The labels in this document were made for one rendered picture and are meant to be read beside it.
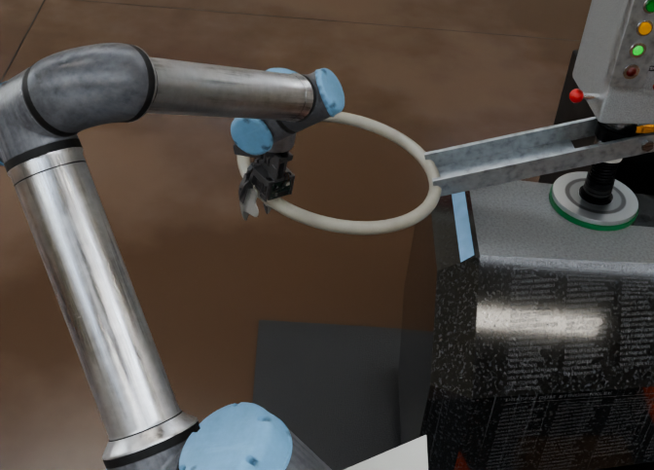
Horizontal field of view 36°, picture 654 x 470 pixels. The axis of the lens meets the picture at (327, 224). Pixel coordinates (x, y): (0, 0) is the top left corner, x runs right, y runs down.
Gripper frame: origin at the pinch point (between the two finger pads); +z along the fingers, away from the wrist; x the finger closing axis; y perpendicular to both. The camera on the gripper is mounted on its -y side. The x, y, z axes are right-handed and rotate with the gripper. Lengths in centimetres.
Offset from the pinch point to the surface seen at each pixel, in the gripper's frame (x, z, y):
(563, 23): 301, 76, -141
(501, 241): 48, 0, 34
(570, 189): 75, -4, 30
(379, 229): 15.7, -7.0, 23.8
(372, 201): 114, 84, -69
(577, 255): 59, -1, 47
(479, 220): 49, 1, 25
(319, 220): 4.8, -7.5, 16.2
